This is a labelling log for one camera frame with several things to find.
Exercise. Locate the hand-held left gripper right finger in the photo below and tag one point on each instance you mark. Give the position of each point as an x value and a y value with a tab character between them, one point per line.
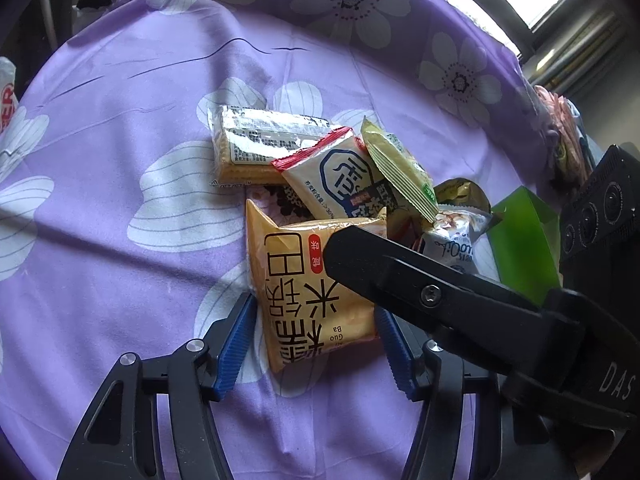
397	360

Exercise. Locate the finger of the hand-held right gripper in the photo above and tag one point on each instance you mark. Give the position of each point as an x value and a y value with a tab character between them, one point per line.
400	275

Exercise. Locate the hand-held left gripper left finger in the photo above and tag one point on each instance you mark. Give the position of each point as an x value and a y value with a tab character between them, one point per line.
235	345

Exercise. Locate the white and orange snack packet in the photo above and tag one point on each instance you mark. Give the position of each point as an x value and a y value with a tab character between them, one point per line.
450	245

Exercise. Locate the green cardboard box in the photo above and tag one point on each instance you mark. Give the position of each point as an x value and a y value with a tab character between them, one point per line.
525	250

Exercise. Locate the yellow-orange rice cracker packet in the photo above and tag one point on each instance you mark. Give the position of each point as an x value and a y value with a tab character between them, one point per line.
300	285

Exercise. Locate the gold snack packet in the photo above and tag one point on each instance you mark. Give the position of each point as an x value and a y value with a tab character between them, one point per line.
460	192

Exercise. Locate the pale yellow-green snack packet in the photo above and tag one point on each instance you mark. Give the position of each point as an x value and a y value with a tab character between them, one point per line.
400	170

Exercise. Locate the white red-edged snack packet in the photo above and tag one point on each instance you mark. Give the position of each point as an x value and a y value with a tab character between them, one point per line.
320	180

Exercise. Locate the pile of folded clothes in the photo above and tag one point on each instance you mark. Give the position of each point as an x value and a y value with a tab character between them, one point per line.
565	130

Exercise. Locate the clear wrapped cracker packet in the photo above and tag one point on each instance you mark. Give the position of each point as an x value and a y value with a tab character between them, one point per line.
250	145

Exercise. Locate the purple floral bed sheet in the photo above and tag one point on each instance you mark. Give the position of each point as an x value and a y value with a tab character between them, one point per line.
125	85

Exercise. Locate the white plastic bag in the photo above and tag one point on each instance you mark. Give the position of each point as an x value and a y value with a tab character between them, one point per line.
7	100

